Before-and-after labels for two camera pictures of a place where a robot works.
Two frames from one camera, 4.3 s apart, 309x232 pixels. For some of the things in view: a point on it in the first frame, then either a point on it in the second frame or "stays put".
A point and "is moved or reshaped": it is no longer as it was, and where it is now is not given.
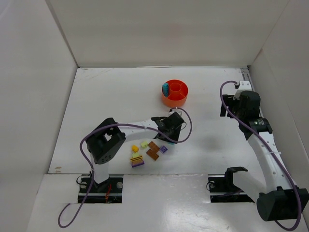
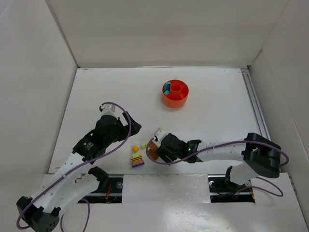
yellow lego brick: (135, 149) stays put
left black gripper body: (174, 133) -> (123, 126)
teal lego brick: (165, 88) is moved or reshaped
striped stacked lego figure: (137, 159) stays put
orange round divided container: (178, 93) stays put
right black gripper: (227, 105) -> (161, 148)
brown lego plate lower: (152, 154) stays put
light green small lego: (144, 144) stays put
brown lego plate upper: (153, 146) stays put
